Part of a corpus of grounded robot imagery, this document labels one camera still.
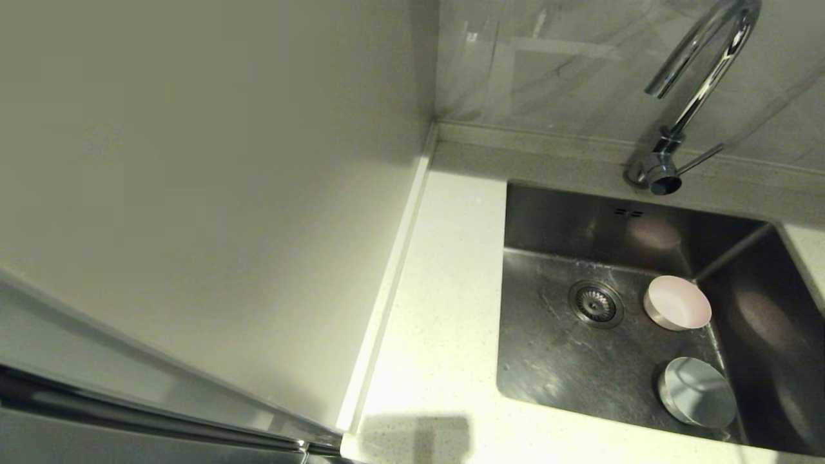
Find tall white cabinet panel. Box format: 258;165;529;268
0;0;440;431

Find chrome gooseneck faucet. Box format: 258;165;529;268
624;0;765;197

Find stainless steel sink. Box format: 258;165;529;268
496;180;825;459

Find pale grey bowl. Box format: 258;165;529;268
657;356;738;430

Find pink bowl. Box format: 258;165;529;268
643;275;713;333

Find white counter edge strip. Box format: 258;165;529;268
335;122;441;434

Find round metal drain strainer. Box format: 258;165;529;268
568;279;625;330

